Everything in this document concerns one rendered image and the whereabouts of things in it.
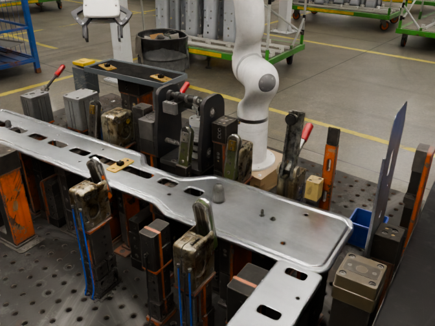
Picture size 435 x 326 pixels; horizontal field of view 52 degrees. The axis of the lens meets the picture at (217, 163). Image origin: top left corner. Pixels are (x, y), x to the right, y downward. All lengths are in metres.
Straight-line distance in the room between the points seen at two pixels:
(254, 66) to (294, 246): 0.75
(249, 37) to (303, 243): 0.81
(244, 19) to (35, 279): 1.04
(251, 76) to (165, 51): 2.65
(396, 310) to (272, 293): 0.22
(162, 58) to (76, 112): 2.64
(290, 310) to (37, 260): 0.90
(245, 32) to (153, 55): 2.67
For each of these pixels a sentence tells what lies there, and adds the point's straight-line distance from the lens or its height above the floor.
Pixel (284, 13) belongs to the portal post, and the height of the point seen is 0.31.
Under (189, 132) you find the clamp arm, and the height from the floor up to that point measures 1.09.
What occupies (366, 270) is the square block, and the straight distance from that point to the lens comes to 0.89.
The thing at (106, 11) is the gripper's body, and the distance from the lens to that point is 1.36.
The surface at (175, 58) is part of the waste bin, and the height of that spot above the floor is 0.54.
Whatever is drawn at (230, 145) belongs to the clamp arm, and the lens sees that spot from 1.24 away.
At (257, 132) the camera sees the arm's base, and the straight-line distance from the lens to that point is 1.69.
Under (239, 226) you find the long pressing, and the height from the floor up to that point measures 1.00.
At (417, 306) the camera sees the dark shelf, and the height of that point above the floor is 1.03.
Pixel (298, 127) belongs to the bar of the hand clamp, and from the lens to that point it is 1.12.
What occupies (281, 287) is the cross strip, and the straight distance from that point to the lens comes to 0.91.
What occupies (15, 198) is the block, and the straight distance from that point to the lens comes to 1.52.
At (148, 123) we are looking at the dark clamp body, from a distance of 1.42.
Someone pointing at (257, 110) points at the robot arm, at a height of 1.02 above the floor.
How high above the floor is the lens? 1.62
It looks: 28 degrees down
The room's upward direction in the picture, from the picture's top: straight up
